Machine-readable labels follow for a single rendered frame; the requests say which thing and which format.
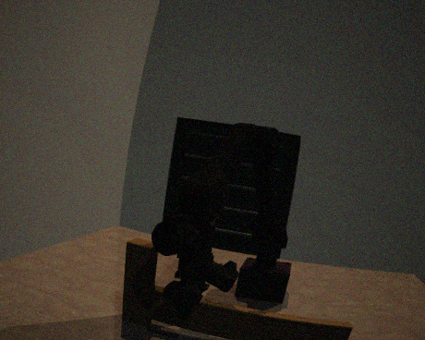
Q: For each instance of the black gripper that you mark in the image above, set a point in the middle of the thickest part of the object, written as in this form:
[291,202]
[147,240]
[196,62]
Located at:
[187,292]

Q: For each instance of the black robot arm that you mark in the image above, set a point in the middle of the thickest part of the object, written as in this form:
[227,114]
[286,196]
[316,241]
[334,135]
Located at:
[204,194]

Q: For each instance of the brown wooden plank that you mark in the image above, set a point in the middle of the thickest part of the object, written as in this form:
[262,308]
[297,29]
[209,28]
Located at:
[240,323]

